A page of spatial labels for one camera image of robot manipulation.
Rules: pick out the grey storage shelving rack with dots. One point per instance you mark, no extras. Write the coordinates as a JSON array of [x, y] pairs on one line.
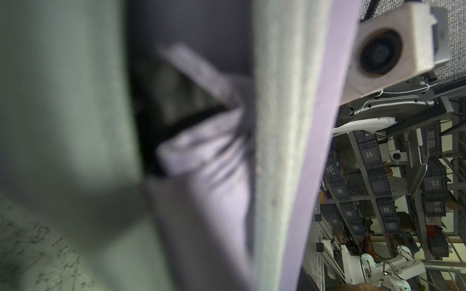
[[396, 175]]

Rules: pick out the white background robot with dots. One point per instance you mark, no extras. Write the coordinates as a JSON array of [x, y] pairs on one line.
[[392, 274]]

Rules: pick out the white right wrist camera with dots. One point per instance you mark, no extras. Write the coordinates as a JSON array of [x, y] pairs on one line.
[[393, 47]]

